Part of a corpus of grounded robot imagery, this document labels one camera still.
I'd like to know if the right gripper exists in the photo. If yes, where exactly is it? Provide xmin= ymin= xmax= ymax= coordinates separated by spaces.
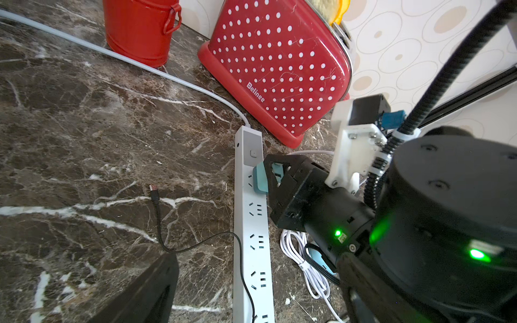
xmin=264 ymin=154 xmax=374 ymax=266

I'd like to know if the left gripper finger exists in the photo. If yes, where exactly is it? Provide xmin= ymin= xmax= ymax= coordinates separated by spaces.
xmin=90 ymin=253 xmax=179 ymax=322

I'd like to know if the teal charger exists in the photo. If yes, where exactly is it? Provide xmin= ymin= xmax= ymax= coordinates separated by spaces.
xmin=253 ymin=162 xmax=284 ymax=195

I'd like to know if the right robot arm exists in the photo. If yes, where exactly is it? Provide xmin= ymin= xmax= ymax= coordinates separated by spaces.
xmin=264 ymin=1 xmax=516 ymax=322

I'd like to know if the blue earbud case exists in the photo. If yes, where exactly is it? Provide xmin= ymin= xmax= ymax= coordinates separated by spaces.
xmin=308 ymin=248 xmax=339 ymax=278

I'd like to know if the white power strip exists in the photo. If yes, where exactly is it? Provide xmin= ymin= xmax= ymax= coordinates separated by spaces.
xmin=232 ymin=126 xmax=275 ymax=323

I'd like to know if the red toaster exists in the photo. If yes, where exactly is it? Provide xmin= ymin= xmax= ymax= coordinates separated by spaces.
xmin=198 ymin=1 xmax=355 ymax=148

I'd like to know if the rear yellow toast slice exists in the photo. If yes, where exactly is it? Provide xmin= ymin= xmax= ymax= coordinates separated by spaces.
xmin=309 ymin=0 xmax=351 ymax=25

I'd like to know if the red metal cup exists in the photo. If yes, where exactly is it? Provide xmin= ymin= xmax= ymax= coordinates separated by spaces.
xmin=102 ymin=0 xmax=182 ymax=67

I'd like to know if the white coiled usb cable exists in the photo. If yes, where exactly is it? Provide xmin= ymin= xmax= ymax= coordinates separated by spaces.
xmin=279 ymin=149 xmax=346 ymax=323

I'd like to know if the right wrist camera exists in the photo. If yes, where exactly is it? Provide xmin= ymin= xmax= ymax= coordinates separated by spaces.
xmin=325 ymin=94 xmax=407 ymax=194

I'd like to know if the black usb cable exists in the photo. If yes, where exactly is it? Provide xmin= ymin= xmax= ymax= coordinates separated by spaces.
xmin=148 ymin=184 xmax=257 ymax=323

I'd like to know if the grey power strip cord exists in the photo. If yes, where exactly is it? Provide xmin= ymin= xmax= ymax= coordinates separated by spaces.
xmin=0 ymin=9 xmax=252 ymax=129

